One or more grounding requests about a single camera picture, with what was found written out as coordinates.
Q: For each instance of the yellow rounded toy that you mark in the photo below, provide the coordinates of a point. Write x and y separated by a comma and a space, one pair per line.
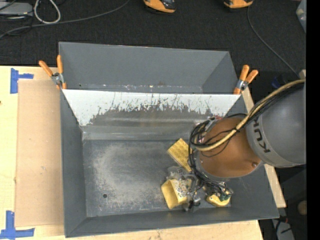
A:
215, 201

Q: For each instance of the clear plastic thing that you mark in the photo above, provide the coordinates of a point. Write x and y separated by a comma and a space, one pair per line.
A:
176, 172

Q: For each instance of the yellow sponge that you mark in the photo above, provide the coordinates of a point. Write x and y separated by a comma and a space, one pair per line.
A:
180, 152

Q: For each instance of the grey metal bin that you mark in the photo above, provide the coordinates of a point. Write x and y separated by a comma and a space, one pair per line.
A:
125, 174

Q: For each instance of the brown cardboard board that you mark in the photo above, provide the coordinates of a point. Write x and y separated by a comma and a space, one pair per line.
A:
37, 146

